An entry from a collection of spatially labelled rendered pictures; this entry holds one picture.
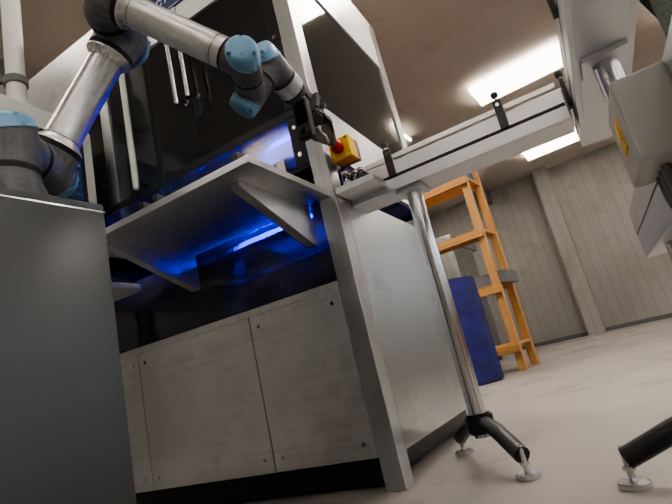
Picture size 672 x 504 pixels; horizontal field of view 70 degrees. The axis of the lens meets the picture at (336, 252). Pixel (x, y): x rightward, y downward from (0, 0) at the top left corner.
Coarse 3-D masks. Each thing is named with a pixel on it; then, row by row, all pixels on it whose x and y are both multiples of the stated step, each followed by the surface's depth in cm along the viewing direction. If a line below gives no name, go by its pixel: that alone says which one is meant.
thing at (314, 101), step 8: (304, 88) 132; (304, 96) 136; (312, 96) 140; (320, 96) 141; (288, 104) 134; (312, 104) 137; (320, 104) 141; (312, 112) 136; (320, 112) 138; (320, 120) 138
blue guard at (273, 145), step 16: (272, 128) 165; (256, 144) 168; (272, 144) 164; (288, 144) 161; (304, 144) 158; (224, 160) 174; (272, 160) 164; (288, 160) 160; (192, 176) 181; (160, 192) 189; (128, 208) 197
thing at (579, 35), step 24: (552, 0) 92; (576, 0) 83; (600, 0) 84; (624, 0) 86; (576, 24) 90; (600, 24) 91; (624, 24) 93; (576, 48) 98; (600, 48) 100; (576, 72) 107; (624, 72) 112; (576, 96) 118; (600, 96) 121; (576, 120) 140; (600, 120) 136
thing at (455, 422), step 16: (464, 416) 212; (432, 432) 175; (448, 432) 189; (416, 448) 159; (432, 448) 171; (336, 464) 145; (352, 464) 142; (368, 464) 140; (224, 480) 164; (240, 480) 161; (256, 480) 158; (272, 480) 155; (288, 480) 152; (304, 480) 150; (320, 480) 147; (336, 480) 144; (352, 480) 142; (368, 480) 140; (144, 496) 181; (160, 496) 178; (176, 496) 174; (192, 496) 170; (208, 496) 167; (224, 496) 164; (240, 496) 160; (256, 496) 157; (272, 496) 154
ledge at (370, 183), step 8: (368, 176) 145; (376, 176) 147; (352, 184) 147; (360, 184) 146; (368, 184) 148; (376, 184) 149; (384, 184) 152; (336, 192) 150; (344, 192) 150; (352, 192) 151; (360, 192) 153; (368, 192) 155; (352, 200) 158
